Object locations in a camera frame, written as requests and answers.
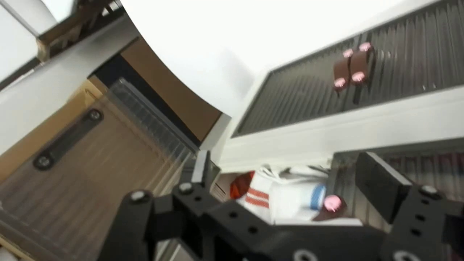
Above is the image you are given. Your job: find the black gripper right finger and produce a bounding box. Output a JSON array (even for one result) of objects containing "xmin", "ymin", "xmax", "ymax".
[{"xmin": 355, "ymin": 150, "xmax": 464, "ymax": 261}]

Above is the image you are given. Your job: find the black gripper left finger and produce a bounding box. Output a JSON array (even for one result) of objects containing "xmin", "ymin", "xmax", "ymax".
[{"xmin": 99, "ymin": 149, "xmax": 229, "ymax": 261}]

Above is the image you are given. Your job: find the white three-tier plastic cabinet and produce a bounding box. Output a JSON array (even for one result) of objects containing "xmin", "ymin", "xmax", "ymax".
[{"xmin": 193, "ymin": 0, "xmax": 464, "ymax": 229}]

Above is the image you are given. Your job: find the red white packet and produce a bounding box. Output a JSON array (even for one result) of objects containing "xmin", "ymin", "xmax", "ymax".
[{"xmin": 228, "ymin": 169, "xmax": 257, "ymax": 200}]

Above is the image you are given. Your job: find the white cloth bag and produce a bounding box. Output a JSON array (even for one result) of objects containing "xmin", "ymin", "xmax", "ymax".
[{"xmin": 241, "ymin": 165, "xmax": 335, "ymax": 226}]

